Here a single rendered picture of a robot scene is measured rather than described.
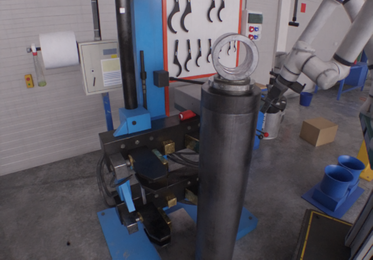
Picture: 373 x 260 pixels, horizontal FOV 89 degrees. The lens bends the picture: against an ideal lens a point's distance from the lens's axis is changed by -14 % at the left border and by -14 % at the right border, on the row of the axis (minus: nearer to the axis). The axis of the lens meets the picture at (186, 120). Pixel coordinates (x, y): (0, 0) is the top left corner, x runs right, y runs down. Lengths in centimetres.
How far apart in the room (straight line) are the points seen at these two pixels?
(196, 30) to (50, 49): 231
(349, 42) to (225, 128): 61
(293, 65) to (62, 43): 144
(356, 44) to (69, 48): 164
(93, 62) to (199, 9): 215
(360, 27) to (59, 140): 317
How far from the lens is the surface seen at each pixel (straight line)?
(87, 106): 309
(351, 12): 165
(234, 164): 81
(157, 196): 162
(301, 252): 177
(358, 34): 102
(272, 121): 348
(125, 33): 129
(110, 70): 180
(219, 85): 71
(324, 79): 92
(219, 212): 97
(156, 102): 152
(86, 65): 176
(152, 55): 144
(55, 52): 171
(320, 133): 366
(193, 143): 141
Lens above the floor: 168
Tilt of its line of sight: 25 degrees down
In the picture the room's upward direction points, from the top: straight up
